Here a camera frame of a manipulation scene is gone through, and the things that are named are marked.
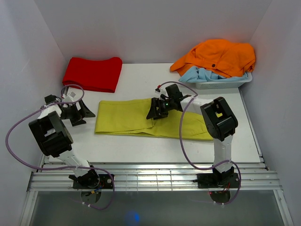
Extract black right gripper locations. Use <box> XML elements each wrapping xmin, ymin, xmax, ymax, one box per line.
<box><xmin>146</xmin><ymin>97</ymin><xmax>174</xmax><ymax>120</ymax></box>

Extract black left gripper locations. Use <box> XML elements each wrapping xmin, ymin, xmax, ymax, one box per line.
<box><xmin>60</xmin><ymin>99</ymin><xmax>95</xmax><ymax>126</ymax></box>

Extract yellow-green trousers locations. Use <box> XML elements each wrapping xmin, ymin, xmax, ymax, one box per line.
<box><xmin>95</xmin><ymin>98</ymin><xmax>213</xmax><ymax>141</ymax></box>

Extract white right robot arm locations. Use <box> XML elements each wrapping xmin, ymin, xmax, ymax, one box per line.
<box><xmin>95</xmin><ymin>81</ymin><xmax>240</xmax><ymax>187</ymax></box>

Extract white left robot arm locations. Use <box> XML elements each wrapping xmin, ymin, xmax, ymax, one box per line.
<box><xmin>29</xmin><ymin>92</ymin><xmax>100</xmax><ymax>188</ymax></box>

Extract folded red trousers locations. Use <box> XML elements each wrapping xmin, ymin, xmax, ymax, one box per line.
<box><xmin>62</xmin><ymin>57</ymin><xmax>123</xmax><ymax>93</ymax></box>

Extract light blue garment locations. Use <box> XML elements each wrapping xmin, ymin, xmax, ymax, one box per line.
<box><xmin>178</xmin><ymin>66</ymin><xmax>248</xmax><ymax>83</ymax></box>

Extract white plastic basket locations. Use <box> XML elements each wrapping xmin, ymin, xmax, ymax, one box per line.
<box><xmin>195</xmin><ymin>73</ymin><xmax>253</xmax><ymax>89</ymax></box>

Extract orange garment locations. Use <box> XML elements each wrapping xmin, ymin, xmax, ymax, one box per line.
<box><xmin>170</xmin><ymin>39</ymin><xmax>256</xmax><ymax>78</ymax></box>

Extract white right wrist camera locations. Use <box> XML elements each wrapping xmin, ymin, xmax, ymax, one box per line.
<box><xmin>155</xmin><ymin>85</ymin><xmax>166</xmax><ymax>99</ymax></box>

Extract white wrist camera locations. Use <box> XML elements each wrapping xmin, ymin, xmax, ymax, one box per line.
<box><xmin>61</xmin><ymin>92</ymin><xmax>77</xmax><ymax>104</ymax></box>
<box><xmin>155</xmin><ymin>85</ymin><xmax>166</xmax><ymax>99</ymax></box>

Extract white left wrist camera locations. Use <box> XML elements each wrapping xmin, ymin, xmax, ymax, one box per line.
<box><xmin>61</xmin><ymin>92</ymin><xmax>77</xmax><ymax>104</ymax></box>

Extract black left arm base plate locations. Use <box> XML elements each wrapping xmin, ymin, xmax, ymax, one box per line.
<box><xmin>72</xmin><ymin>174</ymin><xmax>113</xmax><ymax>190</ymax></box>

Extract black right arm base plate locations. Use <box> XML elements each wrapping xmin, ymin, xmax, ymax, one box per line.
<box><xmin>194</xmin><ymin>173</ymin><xmax>239</xmax><ymax>188</ymax></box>

